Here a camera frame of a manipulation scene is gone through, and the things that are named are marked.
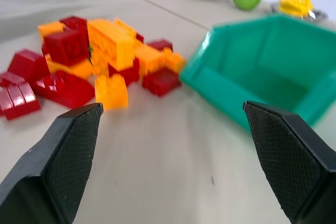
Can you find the red curved plastic toy brick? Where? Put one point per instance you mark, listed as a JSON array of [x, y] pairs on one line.
[[65, 89]]

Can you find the yellow toy fruit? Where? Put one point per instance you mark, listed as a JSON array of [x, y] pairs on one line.
[[295, 2]]

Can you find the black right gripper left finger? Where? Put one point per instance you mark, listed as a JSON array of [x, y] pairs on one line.
[[55, 166]]

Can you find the red studded block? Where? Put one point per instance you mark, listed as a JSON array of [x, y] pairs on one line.
[[74, 22], [161, 82]]

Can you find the green plastic bin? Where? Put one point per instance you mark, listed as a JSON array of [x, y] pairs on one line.
[[236, 77]]

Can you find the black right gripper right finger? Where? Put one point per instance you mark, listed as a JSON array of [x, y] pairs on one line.
[[288, 155]]

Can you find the small red block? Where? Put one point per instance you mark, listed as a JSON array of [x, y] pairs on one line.
[[10, 78], [139, 37]]

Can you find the silver metal plate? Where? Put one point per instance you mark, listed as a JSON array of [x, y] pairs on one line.
[[319, 14]]

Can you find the flat orange block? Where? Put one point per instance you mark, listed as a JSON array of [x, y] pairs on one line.
[[78, 69]]

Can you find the red sloped plastic toy brick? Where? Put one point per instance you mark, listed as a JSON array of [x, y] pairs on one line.
[[19, 100]]

